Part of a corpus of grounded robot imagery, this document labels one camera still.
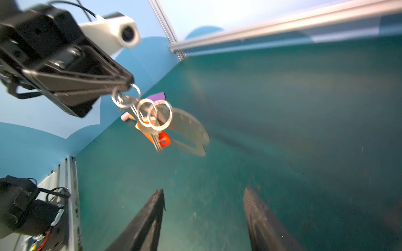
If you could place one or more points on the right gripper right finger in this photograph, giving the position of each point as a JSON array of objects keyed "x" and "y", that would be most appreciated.
[{"x": 266, "y": 232}]

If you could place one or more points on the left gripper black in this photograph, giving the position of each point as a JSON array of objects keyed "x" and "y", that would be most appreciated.
[{"x": 45, "y": 53}]

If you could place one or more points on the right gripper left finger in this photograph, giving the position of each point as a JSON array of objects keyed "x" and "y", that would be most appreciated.
[{"x": 143, "y": 232}]

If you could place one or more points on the key with red tag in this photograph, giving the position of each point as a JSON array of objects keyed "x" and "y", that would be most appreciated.
[{"x": 153, "y": 128}]

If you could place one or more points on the purple pink toy shovel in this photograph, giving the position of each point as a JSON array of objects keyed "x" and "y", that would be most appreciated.
[{"x": 155, "y": 97}]

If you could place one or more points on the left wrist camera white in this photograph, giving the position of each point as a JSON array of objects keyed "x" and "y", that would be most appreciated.
[{"x": 112, "y": 34}]

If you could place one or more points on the front aluminium rail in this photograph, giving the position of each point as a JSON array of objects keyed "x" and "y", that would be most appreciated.
[{"x": 65, "y": 232}]

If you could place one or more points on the aluminium frame left post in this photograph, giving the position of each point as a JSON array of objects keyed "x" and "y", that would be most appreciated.
[{"x": 164, "y": 21}]

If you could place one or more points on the aluminium frame rear bar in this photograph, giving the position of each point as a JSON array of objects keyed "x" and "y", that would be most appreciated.
[{"x": 277, "y": 32}]

